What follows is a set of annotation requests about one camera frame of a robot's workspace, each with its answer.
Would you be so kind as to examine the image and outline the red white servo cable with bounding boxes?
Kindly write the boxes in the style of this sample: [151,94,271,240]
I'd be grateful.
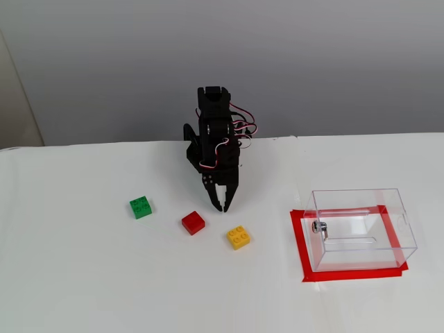
[232,119,257,149]
[230,103,258,137]
[199,137,230,171]

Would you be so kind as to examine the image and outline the green lego brick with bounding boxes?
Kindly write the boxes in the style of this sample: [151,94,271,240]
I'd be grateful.
[128,195,154,221]

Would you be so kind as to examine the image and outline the red lego brick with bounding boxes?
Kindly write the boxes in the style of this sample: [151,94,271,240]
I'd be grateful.
[181,210,206,236]

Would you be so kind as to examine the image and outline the yellow lego brick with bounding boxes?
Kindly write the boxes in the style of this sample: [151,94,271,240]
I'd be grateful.
[226,225,253,251]

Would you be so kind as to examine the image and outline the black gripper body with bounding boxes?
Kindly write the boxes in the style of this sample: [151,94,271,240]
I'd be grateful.
[199,138,243,187]

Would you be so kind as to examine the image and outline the red tape rectangle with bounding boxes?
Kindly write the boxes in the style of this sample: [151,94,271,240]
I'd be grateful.
[289,204,409,284]

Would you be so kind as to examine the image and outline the silver cam lock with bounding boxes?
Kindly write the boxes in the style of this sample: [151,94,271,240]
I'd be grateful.
[311,221,331,241]

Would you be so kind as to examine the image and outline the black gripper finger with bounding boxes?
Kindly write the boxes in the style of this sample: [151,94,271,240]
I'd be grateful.
[221,183,240,213]
[202,173,223,212]

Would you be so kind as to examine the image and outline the transparent acrylic box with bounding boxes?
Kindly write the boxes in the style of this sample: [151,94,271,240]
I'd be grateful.
[303,188,419,273]

